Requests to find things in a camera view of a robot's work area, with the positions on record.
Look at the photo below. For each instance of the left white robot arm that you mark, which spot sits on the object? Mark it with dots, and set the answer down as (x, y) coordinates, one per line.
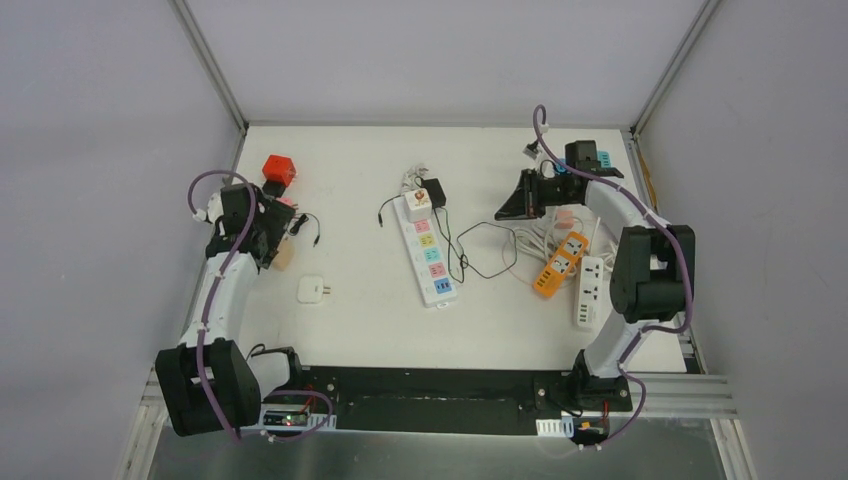
(208, 383)

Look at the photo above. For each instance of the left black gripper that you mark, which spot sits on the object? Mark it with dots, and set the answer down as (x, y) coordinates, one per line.
(279, 218)

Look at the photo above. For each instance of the black power adapter brick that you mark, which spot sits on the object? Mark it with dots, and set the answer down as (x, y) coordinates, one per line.
(435, 192)

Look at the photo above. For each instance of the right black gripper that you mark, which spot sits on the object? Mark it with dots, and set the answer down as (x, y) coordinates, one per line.
(525, 203)

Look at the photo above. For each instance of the small black adapter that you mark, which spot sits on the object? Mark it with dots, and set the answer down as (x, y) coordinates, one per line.
(298, 224)

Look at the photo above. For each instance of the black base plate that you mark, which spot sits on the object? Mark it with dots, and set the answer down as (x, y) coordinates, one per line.
(445, 401)

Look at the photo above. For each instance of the long white power strip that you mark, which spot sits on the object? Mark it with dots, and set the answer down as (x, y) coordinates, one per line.
(421, 239)

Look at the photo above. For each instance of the teal power strip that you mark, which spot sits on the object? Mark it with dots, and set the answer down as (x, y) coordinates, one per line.
(604, 165)

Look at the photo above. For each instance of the white flat plug adapter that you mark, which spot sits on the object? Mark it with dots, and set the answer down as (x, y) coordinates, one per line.
(312, 289)

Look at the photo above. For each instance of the pink plug adapter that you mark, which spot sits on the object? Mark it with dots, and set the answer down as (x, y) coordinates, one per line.
(564, 220)

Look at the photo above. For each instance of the tan cube adapter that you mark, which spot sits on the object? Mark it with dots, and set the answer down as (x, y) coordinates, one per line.
(284, 255)

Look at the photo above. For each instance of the red cube plug adapter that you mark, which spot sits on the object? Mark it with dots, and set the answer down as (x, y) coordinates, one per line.
(279, 169)

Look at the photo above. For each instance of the orange power strip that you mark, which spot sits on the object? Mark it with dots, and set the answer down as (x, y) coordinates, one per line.
(562, 262)

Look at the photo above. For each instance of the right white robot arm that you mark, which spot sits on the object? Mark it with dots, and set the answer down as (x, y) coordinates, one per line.
(652, 277)

